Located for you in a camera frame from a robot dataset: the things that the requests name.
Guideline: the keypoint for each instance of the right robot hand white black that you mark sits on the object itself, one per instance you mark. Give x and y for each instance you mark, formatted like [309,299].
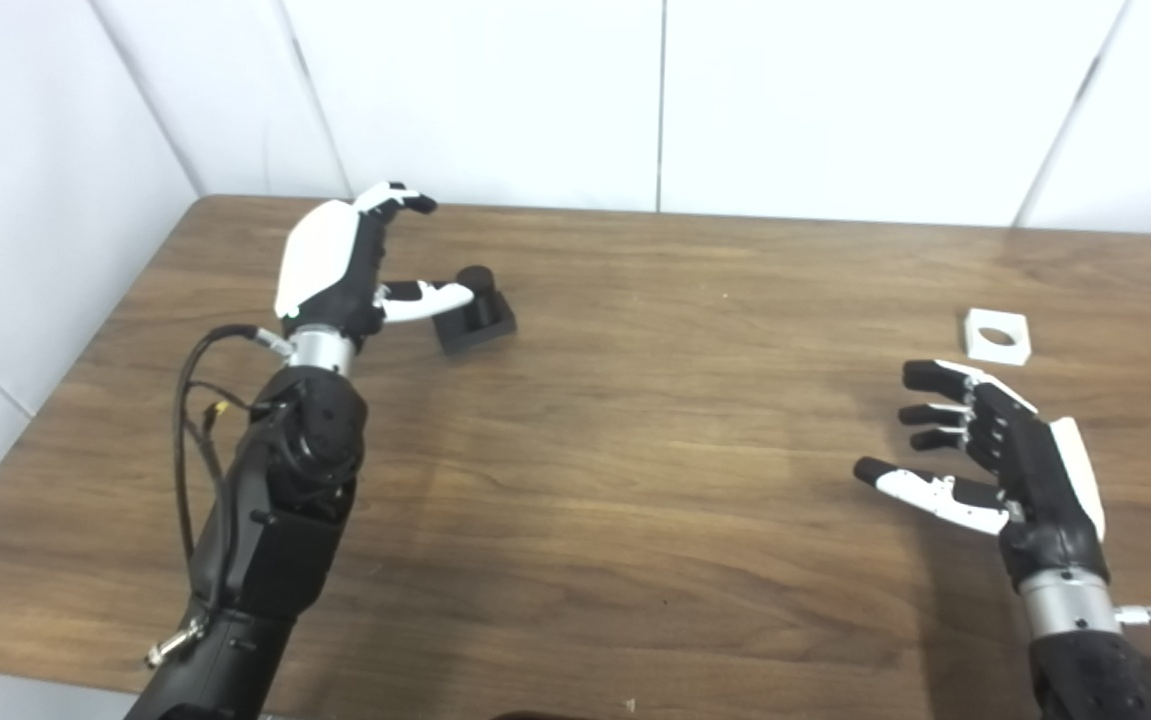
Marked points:
[1035,480]

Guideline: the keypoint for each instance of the white square piece with hole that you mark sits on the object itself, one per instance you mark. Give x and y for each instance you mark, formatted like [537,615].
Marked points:
[995,353]

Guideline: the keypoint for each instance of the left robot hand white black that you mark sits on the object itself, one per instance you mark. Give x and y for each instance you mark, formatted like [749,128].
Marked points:
[320,260]

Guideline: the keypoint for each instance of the black peg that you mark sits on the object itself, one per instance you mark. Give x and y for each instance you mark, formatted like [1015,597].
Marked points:
[480,320]

